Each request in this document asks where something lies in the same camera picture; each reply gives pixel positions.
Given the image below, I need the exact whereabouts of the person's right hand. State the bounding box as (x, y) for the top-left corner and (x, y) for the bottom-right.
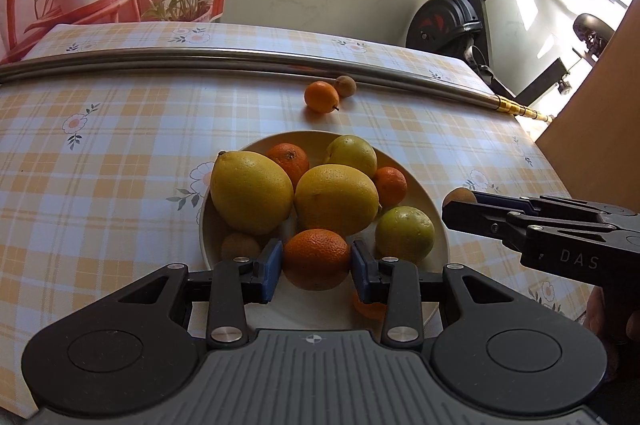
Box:
(584, 284), (640, 348)

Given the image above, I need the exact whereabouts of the bright orange with stem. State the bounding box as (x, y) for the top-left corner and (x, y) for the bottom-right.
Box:
(304, 80), (342, 113)

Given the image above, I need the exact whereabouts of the yellow-green round fruit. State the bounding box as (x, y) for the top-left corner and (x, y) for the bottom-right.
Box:
(324, 134), (379, 179)

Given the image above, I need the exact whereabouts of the large dark orange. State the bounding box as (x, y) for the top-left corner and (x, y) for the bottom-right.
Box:
(282, 228), (352, 291)

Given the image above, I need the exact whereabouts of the green lime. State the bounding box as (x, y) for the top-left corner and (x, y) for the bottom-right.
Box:
(375, 206), (436, 264)

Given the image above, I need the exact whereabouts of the black exercise bike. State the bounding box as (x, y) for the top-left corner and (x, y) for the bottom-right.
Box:
(404, 0), (632, 107)

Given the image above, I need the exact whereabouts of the dark orange tangerine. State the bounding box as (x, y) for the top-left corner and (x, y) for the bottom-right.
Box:
(266, 143), (311, 186)

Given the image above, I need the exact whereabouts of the cream round plate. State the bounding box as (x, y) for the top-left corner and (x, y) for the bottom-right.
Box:
(198, 130), (451, 332)

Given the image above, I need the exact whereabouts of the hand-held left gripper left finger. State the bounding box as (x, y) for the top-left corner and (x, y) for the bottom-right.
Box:
(117, 238), (284, 350)

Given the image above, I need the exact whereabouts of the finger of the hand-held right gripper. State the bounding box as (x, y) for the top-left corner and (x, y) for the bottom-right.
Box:
(441, 200), (556, 252)
(470, 191), (608, 220)

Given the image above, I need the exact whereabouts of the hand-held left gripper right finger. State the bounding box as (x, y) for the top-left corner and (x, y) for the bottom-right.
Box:
(350, 239), (508, 350)

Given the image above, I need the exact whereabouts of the brown cardboard board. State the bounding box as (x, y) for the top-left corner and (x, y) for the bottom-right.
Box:
(534, 0), (640, 207)

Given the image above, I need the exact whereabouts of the small brown kiwi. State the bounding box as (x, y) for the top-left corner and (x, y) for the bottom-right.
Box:
(333, 75), (357, 99)

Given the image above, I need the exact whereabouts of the round yellow lemon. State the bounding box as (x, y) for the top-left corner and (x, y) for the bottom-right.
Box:
(293, 164), (380, 238)

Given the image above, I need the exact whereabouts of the small orange tangerine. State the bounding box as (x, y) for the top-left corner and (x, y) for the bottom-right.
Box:
(372, 166), (409, 209)

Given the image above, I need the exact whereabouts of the long metal pole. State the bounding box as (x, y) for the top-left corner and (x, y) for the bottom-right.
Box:
(0, 47), (554, 124)

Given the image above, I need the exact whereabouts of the pointed yellow lemon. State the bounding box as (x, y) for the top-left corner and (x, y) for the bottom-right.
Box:
(209, 150), (295, 236)

